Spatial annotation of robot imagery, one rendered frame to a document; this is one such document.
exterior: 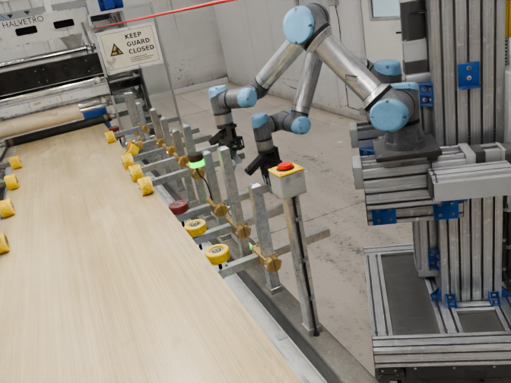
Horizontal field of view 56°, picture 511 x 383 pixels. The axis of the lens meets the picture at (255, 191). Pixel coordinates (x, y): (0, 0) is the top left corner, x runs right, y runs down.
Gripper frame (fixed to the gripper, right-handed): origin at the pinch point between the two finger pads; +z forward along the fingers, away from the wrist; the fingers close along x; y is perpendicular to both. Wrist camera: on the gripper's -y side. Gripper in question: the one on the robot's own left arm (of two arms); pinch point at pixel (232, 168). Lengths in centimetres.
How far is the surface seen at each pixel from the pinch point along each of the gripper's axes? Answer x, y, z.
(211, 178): -12.4, 0.9, -0.2
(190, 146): -3.3, -22.1, -9.6
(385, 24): 336, -132, -18
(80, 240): -64, -21, 8
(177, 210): -27.1, -6.8, 9.2
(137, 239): -51, 2, 8
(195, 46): 521, -717, -6
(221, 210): -12.8, 3.4, 13.8
